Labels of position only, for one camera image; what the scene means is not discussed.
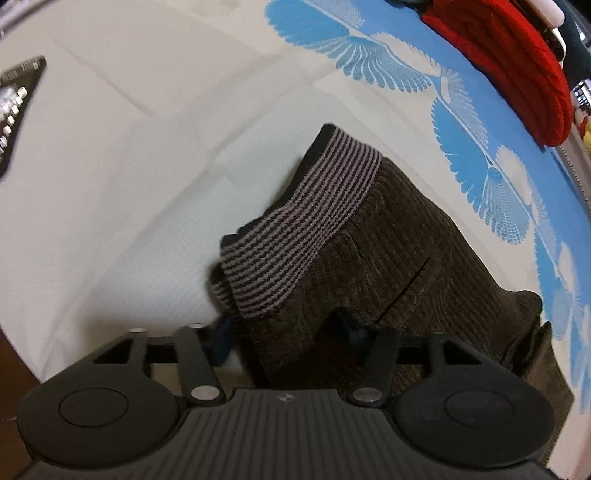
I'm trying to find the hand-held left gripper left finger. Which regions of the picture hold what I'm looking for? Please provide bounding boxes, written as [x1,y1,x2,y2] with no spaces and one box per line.
[95,316,241,408]

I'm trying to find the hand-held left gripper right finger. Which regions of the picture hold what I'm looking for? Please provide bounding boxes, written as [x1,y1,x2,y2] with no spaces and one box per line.
[339,318,491,408]

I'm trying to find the brown corduroy pants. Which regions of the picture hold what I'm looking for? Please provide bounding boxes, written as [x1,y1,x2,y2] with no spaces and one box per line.
[208,122,575,468]

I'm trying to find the blue and white printed blanket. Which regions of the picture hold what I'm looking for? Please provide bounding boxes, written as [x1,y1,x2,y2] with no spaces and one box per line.
[0,0,591,480]

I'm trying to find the black device with buttons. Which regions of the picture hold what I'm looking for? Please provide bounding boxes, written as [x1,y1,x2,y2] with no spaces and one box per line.
[0,55,48,179]

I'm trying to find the red cloth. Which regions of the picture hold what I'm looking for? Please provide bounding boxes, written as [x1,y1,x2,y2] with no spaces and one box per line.
[419,0,574,147]

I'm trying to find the dark teal cloth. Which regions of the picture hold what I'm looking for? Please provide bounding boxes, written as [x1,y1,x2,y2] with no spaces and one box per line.
[556,0,591,89]

